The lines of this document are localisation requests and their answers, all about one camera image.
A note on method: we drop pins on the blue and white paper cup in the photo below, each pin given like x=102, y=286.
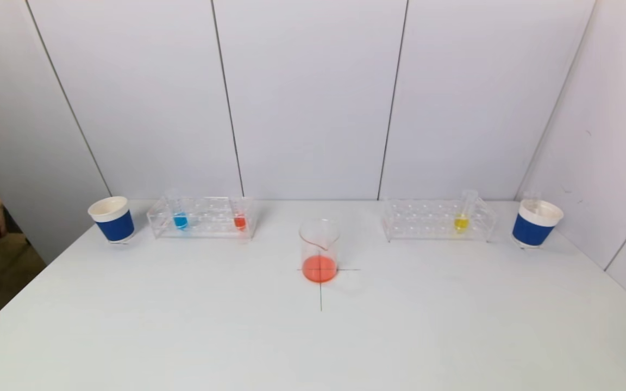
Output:
x=114, y=225
x=530, y=231

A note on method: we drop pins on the clear acrylic test tube rack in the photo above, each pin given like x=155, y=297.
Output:
x=427, y=225
x=210, y=225

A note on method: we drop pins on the test tube with red pigment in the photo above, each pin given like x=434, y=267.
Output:
x=239, y=221
x=531, y=201

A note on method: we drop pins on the clear glass beaker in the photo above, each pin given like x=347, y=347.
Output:
x=319, y=266

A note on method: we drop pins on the test tube with blue pigment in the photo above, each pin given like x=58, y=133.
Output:
x=180, y=221

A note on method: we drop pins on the test tube with yellow pigment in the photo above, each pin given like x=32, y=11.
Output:
x=461, y=222

